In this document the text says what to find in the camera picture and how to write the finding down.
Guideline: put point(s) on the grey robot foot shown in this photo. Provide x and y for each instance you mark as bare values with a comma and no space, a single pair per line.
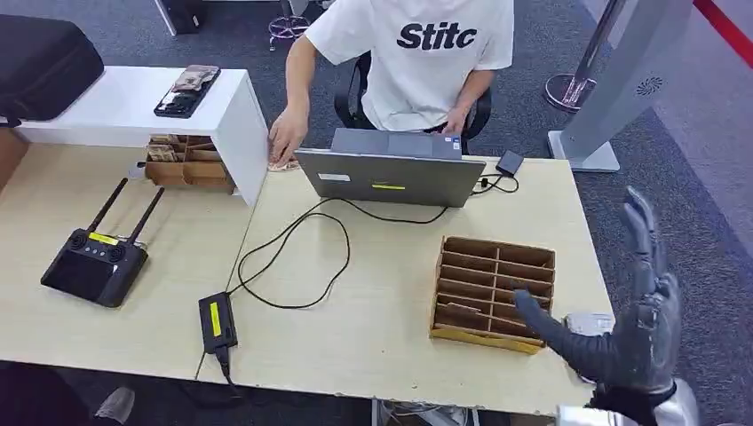
114,406

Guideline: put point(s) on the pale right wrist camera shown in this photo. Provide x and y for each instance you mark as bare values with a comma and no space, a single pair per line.
588,416

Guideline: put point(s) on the bundle of cards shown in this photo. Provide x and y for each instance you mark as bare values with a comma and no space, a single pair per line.
160,154

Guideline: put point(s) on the grey kiosk stand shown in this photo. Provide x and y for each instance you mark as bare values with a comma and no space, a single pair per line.
626,67

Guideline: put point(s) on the white desk riser shelf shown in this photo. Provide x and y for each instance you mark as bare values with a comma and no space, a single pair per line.
120,106

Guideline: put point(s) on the wooden card box with slots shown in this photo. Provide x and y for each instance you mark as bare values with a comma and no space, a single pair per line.
488,276

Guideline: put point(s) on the red barrier belt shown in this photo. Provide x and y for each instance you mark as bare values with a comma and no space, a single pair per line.
723,29

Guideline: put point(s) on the chrome stanchion post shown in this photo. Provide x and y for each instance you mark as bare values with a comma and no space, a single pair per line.
565,93

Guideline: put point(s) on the person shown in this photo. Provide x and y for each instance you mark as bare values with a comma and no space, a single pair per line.
423,70

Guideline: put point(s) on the brown cardboard box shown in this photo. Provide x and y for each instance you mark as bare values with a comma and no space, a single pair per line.
10,156

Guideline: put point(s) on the chrome chair base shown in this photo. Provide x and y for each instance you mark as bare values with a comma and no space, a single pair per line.
288,26

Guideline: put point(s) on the black controller with two antennas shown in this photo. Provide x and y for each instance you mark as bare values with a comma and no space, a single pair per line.
94,273

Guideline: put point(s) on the person's right hand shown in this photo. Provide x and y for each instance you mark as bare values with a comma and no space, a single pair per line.
287,135

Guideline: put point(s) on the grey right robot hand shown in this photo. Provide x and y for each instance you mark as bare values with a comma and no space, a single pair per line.
641,353

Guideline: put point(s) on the person's left hand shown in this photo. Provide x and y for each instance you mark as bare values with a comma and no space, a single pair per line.
454,122

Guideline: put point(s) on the black phone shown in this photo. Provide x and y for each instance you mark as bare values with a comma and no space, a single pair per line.
176,104

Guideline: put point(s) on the small black hub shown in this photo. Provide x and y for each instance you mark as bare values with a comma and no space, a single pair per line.
509,163

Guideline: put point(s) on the patterned pouch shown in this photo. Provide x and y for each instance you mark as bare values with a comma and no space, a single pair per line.
196,78

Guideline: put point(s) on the black carrying case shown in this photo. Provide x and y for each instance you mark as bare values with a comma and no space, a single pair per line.
38,67

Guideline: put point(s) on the black power adapter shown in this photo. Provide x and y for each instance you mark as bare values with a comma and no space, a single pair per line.
217,320

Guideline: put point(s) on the grey laptop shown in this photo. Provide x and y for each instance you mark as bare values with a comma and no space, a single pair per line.
388,177

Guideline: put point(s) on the black cabinet with white side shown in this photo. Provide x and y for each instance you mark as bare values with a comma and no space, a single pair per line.
179,14

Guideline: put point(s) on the wooden box holding cards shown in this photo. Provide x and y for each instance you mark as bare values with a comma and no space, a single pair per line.
197,172

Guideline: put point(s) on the white flat device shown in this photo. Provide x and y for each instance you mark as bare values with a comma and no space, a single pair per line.
591,323

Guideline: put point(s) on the black office chair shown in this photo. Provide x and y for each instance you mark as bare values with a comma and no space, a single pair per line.
479,114

